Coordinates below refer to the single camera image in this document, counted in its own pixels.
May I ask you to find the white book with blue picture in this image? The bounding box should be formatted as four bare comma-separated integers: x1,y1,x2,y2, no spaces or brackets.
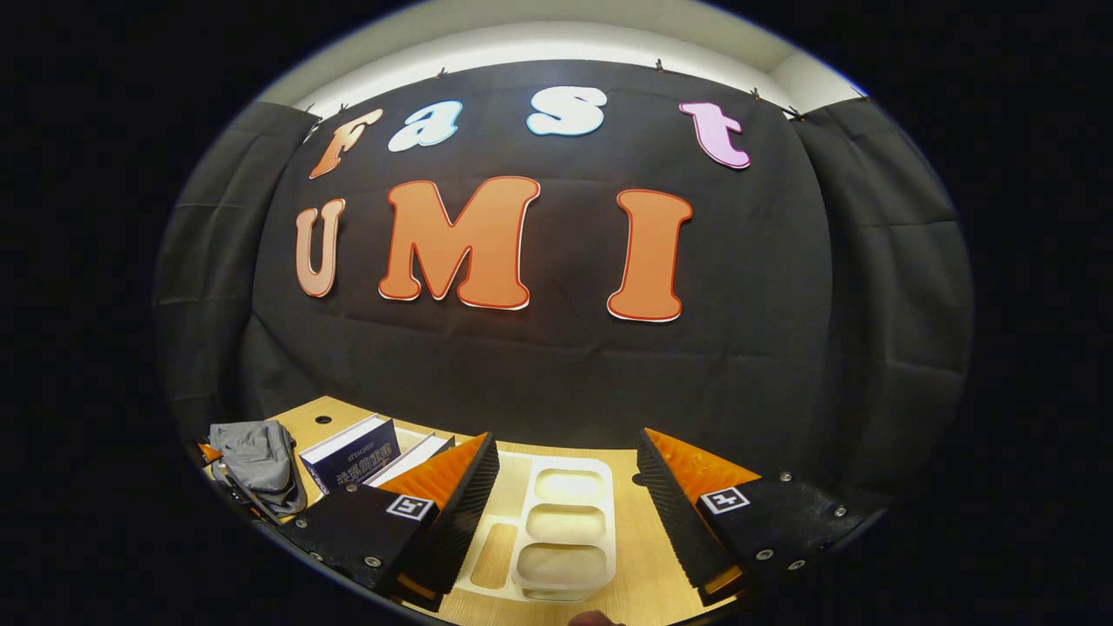
363,432,457,488

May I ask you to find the dark blue book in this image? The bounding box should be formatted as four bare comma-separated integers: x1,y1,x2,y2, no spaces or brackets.
299,415,402,496

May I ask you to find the white bookshelf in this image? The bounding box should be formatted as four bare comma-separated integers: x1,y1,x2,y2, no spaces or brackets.
393,424,620,603

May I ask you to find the grey schoolbag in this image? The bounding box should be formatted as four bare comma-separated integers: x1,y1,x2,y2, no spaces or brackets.
209,420,310,524

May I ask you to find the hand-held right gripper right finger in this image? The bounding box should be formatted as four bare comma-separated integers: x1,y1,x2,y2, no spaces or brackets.
636,427,872,608

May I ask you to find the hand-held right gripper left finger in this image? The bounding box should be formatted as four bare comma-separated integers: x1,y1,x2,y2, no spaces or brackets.
280,431,502,611

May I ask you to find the black backdrop cloth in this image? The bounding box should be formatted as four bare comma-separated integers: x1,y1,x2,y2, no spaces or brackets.
152,59,975,514

